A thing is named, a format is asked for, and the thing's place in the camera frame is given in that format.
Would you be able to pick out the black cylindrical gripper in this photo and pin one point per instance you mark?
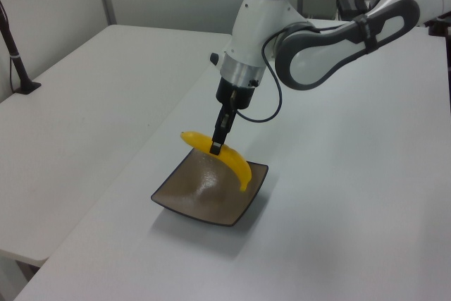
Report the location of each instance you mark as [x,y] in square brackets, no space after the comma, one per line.
[243,98]

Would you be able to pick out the yellow banana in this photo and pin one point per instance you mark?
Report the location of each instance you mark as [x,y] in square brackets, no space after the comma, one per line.
[234,161]

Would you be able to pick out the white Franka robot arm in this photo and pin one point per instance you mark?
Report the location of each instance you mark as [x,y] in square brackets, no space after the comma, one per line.
[317,50]

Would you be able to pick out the square brown ceramic plate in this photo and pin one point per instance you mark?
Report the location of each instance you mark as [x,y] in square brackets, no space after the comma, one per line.
[208,191]

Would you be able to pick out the black box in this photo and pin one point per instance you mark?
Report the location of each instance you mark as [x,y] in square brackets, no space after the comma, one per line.
[350,5]

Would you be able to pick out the black pole with clamp base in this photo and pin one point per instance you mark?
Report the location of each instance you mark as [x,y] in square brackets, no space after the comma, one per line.
[15,58]

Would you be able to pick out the black table clamp mount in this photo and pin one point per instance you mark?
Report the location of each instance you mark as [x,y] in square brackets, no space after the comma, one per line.
[440,26]

